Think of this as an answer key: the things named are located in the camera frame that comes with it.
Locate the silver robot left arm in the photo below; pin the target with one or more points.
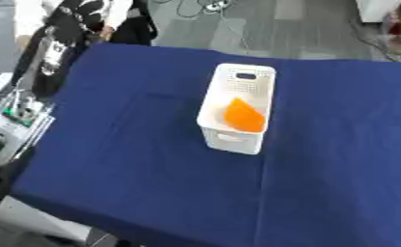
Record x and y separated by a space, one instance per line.
19 119

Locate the person's hand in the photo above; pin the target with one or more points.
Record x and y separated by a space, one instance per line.
106 32

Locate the orange wedge-shaped toy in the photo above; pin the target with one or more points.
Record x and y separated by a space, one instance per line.
243 116

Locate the white perforated plastic basket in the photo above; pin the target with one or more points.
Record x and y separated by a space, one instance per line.
240 83

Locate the white power strip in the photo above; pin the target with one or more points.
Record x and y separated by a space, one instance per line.
217 5

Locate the white cabinet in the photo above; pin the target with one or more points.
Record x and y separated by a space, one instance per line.
378 9

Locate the person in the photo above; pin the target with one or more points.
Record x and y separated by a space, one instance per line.
32 13

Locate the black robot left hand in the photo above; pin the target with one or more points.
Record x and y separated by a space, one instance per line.
45 82

